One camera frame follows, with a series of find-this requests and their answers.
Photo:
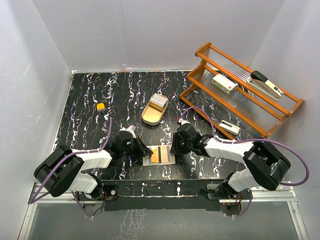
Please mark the white card stack in tray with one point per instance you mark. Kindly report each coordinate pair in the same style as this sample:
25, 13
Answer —
158, 101

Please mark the orange yellow small block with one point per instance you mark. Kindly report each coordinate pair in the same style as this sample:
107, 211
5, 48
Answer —
100, 107

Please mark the beige leather card holder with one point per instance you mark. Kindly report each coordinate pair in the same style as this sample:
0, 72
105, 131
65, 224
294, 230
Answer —
146, 161

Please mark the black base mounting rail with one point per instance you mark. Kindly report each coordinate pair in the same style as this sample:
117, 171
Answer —
164, 195

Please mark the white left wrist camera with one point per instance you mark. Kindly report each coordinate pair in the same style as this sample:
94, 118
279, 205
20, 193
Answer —
130, 129

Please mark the orange wooden shelf rack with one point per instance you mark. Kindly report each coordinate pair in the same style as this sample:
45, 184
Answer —
257, 115

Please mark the large black beige stapler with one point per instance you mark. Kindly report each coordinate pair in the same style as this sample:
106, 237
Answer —
264, 85

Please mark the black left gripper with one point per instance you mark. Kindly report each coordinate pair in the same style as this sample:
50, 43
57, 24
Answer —
142, 150

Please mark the white staples box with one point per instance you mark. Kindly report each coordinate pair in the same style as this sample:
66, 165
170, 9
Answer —
224, 83

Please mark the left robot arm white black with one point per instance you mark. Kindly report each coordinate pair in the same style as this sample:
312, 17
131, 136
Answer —
62, 170

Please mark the beige oval card tray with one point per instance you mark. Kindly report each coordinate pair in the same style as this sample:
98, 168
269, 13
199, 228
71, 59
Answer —
153, 116

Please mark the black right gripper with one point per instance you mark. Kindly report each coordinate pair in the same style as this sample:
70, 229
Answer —
176, 149

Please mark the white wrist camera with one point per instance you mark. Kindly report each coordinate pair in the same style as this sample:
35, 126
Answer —
182, 121
130, 129

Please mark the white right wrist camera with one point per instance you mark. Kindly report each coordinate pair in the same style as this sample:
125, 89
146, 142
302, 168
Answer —
182, 121

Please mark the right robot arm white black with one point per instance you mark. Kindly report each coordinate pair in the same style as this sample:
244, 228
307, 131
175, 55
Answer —
265, 165

